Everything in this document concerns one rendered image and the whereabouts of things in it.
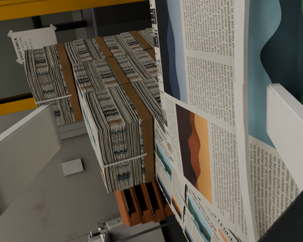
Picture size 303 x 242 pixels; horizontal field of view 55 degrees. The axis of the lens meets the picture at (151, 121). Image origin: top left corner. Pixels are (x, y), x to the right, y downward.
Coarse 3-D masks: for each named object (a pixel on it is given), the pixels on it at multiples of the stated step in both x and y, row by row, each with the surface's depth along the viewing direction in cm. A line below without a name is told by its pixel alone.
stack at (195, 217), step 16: (128, 64) 150; (144, 64) 149; (128, 80) 140; (144, 80) 138; (144, 96) 126; (160, 112) 117; (160, 128) 109; (160, 144) 115; (160, 160) 121; (160, 176) 127; (176, 176) 106; (176, 192) 111; (192, 192) 94; (176, 208) 116; (192, 208) 98; (208, 208) 84; (192, 224) 102; (208, 224) 88; (192, 240) 106; (208, 240) 91; (224, 240) 79; (240, 240) 73
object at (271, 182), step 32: (256, 0) 17; (288, 0) 15; (256, 32) 17; (288, 32) 15; (256, 64) 18; (288, 64) 16; (256, 96) 19; (256, 128) 20; (256, 160) 21; (256, 192) 22; (288, 192) 18; (256, 224) 23
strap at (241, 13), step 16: (240, 0) 16; (240, 16) 16; (240, 32) 17; (240, 48) 17; (240, 64) 17; (240, 80) 18; (240, 96) 18; (240, 112) 18; (240, 128) 19; (240, 144) 19; (240, 160) 20; (240, 176) 21; (256, 240) 22
